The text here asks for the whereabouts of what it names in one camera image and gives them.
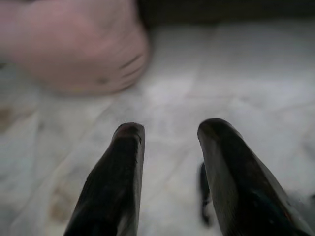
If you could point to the pink cat face pillow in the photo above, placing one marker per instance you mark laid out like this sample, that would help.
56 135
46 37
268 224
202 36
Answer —
73 44

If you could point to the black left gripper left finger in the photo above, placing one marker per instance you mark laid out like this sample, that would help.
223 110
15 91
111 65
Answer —
110 191

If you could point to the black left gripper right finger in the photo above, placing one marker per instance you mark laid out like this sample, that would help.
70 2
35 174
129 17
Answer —
241 186

